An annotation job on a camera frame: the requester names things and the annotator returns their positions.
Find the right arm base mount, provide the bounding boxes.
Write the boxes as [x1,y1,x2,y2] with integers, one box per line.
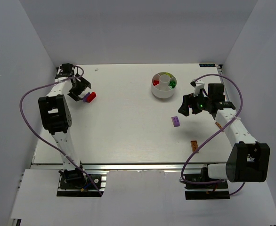
[179,167,230,200]

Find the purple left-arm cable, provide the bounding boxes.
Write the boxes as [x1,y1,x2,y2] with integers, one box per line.
[19,65,103,197]

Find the small green lego brick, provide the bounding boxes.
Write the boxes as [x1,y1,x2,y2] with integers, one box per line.
[169,81,177,89]

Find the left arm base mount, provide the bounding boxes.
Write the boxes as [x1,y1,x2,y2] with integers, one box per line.
[57,169,105,197]

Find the purple curved lego brick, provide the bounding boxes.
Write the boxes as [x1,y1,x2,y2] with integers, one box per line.
[171,116,180,127]

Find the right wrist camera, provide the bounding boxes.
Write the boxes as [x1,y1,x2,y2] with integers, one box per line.
[190,79,205,97]

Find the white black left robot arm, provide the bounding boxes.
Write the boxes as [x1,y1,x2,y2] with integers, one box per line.
[38,63,91,188]

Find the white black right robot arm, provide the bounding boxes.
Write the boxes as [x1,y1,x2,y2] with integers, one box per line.
[178,81,270,184]

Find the long red lego brick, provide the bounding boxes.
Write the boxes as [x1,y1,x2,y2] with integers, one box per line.
[86,92,97,103]

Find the white round divided container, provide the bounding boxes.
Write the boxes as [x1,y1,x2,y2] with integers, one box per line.
[151,72,177,99]

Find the red curved lego piece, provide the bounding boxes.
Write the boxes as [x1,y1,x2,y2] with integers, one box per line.
[153,80,159,86]

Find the orange flat lego plate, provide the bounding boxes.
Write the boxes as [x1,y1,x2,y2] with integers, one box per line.
[190,140,199,153]

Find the blue label sticker right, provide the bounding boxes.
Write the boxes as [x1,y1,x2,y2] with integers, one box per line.
[199,63,216,67]

